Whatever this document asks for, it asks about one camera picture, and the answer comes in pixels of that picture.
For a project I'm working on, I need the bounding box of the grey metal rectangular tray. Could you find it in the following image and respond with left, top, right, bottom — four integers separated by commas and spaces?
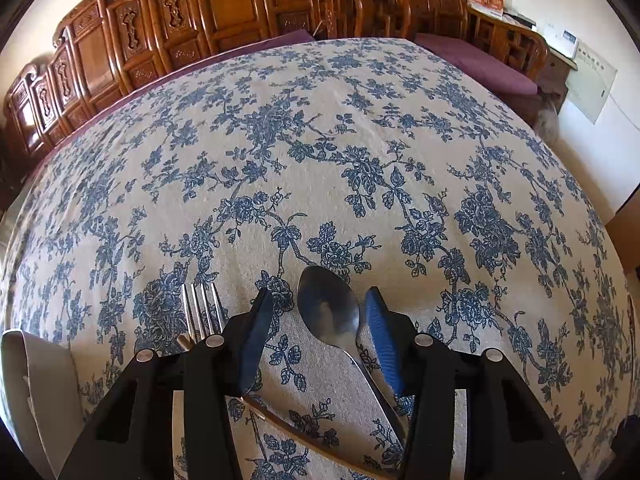
1, 330, 84, 479

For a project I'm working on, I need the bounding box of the white wall panel box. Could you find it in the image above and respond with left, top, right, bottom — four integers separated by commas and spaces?
566, 42, 617, 124

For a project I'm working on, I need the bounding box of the white device on side table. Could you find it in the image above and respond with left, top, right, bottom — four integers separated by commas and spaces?
503, 10, 579, 60

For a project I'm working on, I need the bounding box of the blue floral tablecloth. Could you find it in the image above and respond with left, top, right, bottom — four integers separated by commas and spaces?
1, 38, 639, 479

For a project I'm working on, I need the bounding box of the wooden side table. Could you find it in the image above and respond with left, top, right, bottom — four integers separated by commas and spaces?
536, 48, 577, 112

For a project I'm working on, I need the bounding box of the carved wooden sofa bench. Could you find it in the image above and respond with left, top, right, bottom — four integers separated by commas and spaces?
2, 0, 371, 162

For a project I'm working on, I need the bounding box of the carved wooden armchair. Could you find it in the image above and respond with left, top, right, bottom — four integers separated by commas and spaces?
328, 0, 550, 91

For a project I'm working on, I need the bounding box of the plastic bag under table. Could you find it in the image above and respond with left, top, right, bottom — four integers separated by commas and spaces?
533, 102, 560, 146

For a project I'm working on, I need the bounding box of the steel spoon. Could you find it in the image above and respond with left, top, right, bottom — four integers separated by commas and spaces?
297, 266, 407, 445

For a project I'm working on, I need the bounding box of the steel fork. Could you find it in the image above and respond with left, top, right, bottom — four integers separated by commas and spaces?
177, 282, 226, 351

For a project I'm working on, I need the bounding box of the purple armchair cushion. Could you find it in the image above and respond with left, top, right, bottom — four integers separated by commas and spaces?
414, 34, 538, 96

